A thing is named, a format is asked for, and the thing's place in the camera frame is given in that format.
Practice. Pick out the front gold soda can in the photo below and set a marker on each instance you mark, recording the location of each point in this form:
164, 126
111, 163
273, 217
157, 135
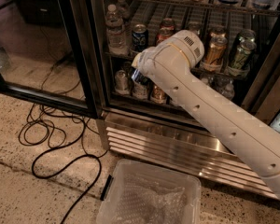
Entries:
215, 50

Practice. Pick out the green soda can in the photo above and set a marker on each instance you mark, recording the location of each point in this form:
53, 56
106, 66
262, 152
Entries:
245, 34
241, 53

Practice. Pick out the rear red coca-cola can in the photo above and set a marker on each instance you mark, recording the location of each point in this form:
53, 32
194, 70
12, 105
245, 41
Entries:
168, 23

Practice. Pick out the bubble wrap sheet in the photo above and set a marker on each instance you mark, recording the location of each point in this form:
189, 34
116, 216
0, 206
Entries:
149, 202

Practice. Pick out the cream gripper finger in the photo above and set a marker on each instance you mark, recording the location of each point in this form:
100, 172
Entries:
135, 60

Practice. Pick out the shelf water bottle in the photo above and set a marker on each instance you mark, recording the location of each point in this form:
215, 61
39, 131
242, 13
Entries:
124, 10
115, 31

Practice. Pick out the rear middle shelf water bottle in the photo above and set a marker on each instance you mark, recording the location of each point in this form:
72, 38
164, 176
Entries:
124, 10

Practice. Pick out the red coca-cola can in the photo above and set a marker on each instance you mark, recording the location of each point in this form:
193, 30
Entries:
163, 34
168, 23

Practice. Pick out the stainless steel fridge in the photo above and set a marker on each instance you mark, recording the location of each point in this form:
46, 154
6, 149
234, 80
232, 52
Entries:
173, 139

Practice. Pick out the blue pepsi can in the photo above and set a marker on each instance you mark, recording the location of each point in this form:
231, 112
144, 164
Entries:
139, 78
140, 37

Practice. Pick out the closed right fridge door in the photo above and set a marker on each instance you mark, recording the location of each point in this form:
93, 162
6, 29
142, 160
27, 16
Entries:
263, 95

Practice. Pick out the left brown tea bottle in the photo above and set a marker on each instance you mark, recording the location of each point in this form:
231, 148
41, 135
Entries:
140, 91

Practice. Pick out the bottom shelf orange can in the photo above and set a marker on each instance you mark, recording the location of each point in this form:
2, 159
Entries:
158, 95

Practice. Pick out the bottom right water bottle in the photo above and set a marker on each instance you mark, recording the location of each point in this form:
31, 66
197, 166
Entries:
225, 87

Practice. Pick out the open glass fridge door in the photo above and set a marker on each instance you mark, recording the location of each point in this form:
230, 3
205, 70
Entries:
41, 56

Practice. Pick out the bottom left water bottle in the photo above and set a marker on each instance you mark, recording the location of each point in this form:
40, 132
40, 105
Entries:
205, 80

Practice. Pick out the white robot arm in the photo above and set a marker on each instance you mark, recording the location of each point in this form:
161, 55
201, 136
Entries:
252, 141

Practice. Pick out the front green soda can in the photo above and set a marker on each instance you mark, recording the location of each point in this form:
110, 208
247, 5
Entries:
241, 53

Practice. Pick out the rear green soda can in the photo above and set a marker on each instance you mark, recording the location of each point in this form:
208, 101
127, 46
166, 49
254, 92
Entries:
245, 34

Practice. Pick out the front red coca-cola can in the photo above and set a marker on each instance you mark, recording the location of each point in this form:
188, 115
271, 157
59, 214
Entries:
163, 34

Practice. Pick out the gold soda can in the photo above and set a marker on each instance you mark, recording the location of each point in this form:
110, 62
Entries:
215, 50
217, 31

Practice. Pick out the rear gold soda can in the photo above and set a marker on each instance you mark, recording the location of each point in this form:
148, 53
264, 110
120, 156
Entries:
217, 31

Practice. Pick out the clear plastic bin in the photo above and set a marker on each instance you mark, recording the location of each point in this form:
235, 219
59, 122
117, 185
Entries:
168, 178

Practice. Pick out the bottom shelf silver can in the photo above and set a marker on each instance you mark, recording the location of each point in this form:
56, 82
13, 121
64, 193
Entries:
122, 85

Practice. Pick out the rear silver soda can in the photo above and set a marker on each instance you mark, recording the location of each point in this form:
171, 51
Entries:
195, 27

